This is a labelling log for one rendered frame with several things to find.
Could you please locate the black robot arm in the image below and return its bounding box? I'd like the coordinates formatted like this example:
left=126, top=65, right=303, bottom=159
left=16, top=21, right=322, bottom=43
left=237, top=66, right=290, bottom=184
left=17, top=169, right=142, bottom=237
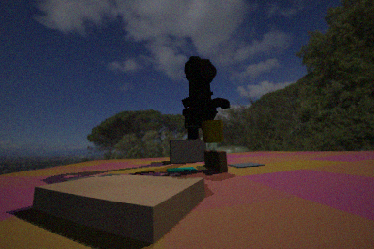
left=182, top=56, right=217, bottom=140

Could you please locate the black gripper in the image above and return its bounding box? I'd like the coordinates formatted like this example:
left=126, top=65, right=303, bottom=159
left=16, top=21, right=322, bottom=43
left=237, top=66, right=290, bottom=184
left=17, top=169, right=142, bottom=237
left=182, top=87, right=231, bottom=127

